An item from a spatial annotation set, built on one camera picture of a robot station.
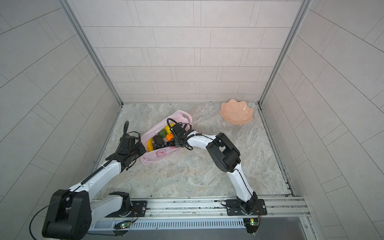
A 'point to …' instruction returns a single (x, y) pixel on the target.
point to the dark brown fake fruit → (158, 140)
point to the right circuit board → (251, 224)
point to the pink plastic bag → (145, 155)
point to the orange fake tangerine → (169, 136)
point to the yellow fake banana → (150, 145)
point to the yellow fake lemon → (167, 129)
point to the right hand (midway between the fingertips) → (179, 142)
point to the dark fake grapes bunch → (171, 143)
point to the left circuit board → (126, 224)
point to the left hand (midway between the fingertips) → (148, 144)
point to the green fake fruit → (162, 133)
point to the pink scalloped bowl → (236, 112)
